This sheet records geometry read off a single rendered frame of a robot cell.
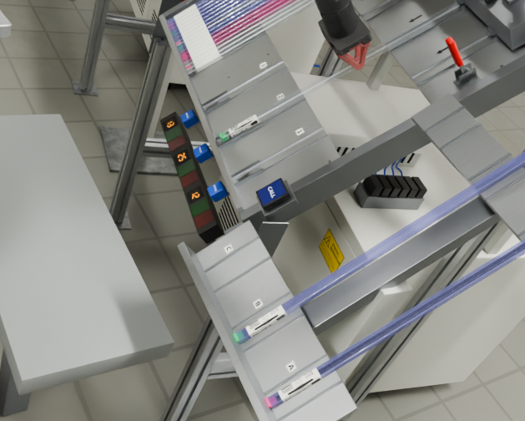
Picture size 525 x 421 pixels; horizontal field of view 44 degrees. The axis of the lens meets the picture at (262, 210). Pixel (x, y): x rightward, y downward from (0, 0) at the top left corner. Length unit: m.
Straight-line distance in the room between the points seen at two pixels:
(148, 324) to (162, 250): 0.99
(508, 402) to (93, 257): 1.51
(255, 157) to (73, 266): 0.38
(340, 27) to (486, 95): 0.27
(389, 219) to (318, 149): 0.37
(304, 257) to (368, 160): 0.49
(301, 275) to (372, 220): 0.24
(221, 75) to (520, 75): 0.60
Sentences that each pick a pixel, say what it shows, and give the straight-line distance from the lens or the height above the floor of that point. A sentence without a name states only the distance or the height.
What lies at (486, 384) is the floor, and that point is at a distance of 2.27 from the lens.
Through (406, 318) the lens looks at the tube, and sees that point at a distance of 0.89.
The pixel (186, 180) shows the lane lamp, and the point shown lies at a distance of 1.28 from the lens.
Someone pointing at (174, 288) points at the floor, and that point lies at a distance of 1.97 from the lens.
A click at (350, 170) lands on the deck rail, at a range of 1.14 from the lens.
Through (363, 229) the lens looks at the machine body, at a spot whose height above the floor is 0.62.
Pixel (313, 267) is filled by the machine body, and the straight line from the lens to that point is 1.54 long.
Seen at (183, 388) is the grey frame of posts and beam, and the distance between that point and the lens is 1.48.
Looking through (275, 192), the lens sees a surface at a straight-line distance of 1.09.
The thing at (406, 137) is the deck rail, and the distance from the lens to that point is 1.15.
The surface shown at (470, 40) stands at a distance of 1.26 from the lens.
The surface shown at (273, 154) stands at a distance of 1.21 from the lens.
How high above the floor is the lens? 1.44
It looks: 38 degrees down
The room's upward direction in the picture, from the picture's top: 25 degrees clockwise
